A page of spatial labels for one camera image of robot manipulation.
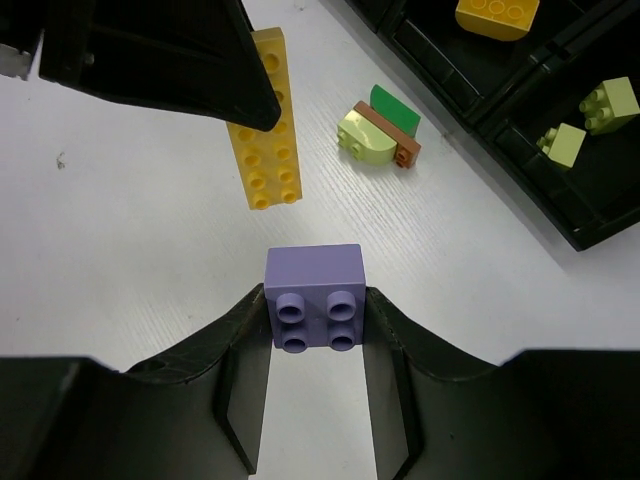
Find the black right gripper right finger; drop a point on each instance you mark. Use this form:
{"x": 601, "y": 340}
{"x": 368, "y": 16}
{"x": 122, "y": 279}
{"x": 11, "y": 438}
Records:
{"x": 438, "y": 412}

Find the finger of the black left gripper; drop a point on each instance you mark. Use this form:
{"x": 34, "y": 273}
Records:
{"x": 188, "y": 56}

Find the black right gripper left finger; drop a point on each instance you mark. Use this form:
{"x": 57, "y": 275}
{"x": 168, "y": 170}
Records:
{"x": 192, "y": 411}

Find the yellow small lego brick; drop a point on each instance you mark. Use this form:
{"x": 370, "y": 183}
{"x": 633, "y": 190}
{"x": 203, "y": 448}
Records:
{"x": 268, "y": 161}

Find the purple small lego brick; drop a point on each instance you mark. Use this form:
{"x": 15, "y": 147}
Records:
{"x": 315, "y": 296}

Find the green lime brown lego cluster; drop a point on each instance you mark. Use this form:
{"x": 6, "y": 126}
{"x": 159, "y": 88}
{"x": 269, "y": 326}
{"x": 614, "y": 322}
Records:
{"x": 381, "y": 131}

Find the lime small lego brick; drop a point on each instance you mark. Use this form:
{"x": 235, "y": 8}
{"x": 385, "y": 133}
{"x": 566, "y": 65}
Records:
{"x": 562, "y": 144}

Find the yellow curved lego brick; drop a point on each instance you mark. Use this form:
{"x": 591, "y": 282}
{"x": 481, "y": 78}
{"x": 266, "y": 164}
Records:
{"x": 502, "y": 20}

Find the lime rounded lego brick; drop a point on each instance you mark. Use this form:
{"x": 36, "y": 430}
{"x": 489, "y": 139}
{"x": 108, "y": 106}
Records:
{"x": 608, "y": 107}

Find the black bin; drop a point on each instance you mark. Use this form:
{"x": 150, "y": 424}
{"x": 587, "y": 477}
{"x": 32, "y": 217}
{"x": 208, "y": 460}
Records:
{"x": 472, "y": 74}
{"x": 599, "y": 196}

